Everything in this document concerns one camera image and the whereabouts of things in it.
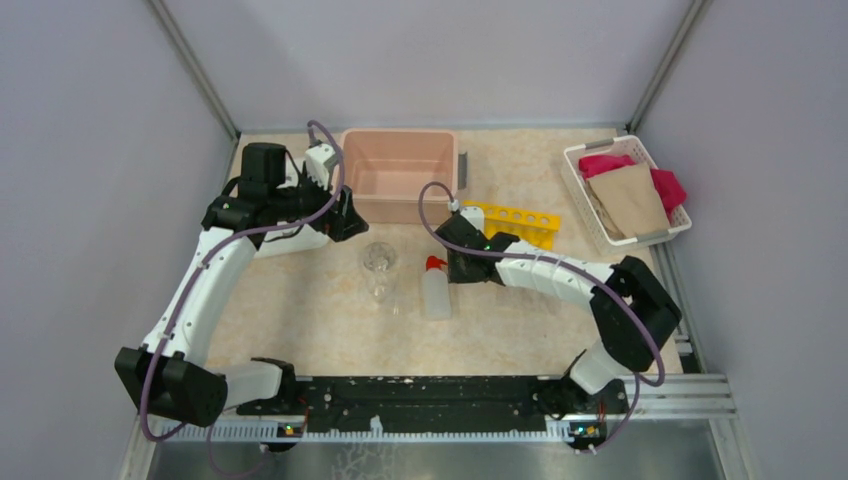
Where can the white bin lid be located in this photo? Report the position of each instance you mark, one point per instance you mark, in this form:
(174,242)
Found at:
(291,240)

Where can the pink plastic bin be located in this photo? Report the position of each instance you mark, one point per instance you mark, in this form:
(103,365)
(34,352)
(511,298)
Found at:
(387,168)

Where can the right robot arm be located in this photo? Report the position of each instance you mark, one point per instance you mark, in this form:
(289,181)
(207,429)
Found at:
(633,312)

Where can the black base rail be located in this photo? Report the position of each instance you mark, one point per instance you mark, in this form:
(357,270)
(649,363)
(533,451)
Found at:
(438,404)

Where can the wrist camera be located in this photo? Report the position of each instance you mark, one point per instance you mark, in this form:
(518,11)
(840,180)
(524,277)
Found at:
(319,163)
(473,215)

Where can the beige cloth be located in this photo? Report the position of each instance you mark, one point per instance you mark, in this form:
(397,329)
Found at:
(629,204)

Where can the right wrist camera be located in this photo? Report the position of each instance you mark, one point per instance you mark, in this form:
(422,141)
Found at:
(473,215)

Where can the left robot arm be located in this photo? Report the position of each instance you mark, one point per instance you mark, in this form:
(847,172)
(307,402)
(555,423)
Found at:
(271,207)

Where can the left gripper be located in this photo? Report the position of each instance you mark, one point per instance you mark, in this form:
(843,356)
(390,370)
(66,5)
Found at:
(344,221)

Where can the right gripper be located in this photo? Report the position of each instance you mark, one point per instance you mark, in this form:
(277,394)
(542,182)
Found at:
(457,276)

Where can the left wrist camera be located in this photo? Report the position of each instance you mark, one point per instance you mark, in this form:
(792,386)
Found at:
(319,163)

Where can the yellow test tube rack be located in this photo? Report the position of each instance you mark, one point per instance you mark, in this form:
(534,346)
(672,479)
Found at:
(536,228)

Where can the white perforated basket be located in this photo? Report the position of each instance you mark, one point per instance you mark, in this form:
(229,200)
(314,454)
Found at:
(586,203)

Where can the red cloth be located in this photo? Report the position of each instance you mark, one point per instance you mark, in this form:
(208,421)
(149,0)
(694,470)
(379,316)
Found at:
(670,191)

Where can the white wash bottle red cap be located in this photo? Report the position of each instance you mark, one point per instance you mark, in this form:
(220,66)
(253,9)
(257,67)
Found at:
(435,289)

